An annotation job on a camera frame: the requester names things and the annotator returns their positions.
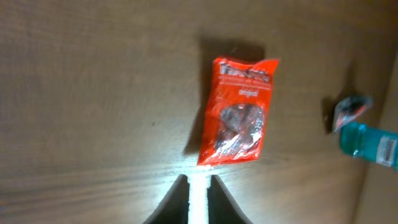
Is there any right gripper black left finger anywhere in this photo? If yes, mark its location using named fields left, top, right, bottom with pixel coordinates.
left=144, top=174, right=190, bottom=224

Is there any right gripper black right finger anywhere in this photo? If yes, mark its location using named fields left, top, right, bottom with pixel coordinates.
left=207, top=175, right=252, bottom=224

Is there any red snack bag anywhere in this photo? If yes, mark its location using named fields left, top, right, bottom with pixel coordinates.
left=197, top=57, right=279, bottom=166

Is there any black orange snack packet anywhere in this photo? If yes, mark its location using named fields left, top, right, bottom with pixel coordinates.
left=332, top=95, right=373, bottom=133

